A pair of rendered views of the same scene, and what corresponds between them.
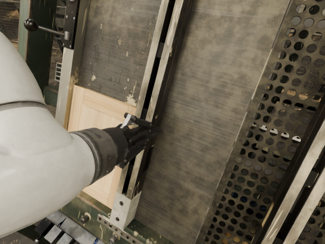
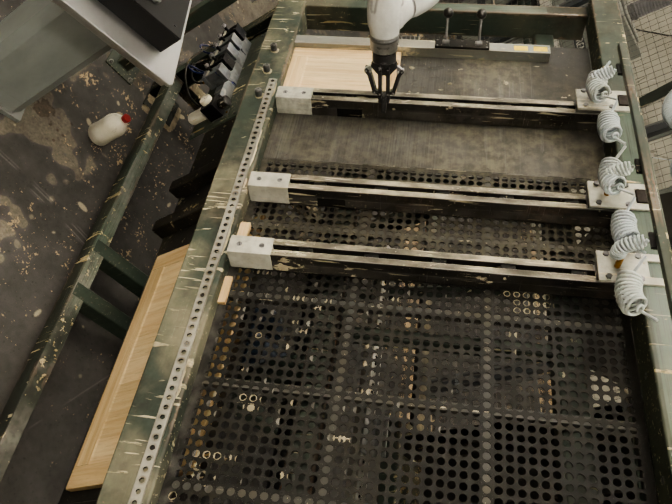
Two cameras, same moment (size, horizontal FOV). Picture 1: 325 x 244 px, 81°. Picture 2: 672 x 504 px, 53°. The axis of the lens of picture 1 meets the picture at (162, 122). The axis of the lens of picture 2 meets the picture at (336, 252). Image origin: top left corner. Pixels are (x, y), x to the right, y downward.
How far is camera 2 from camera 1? 1.87 m
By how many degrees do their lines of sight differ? 19
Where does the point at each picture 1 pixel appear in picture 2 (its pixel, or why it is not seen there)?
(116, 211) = (293, 90)
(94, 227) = (258, 77)
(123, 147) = (388, 61)
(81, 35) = (448, 54)
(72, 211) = (266, 58)
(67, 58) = (425, 44)
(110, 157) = (387, 50)
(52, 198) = (384, 19)
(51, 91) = not seen: hidden behind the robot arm
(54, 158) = (397, 20)
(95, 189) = (296, 77)
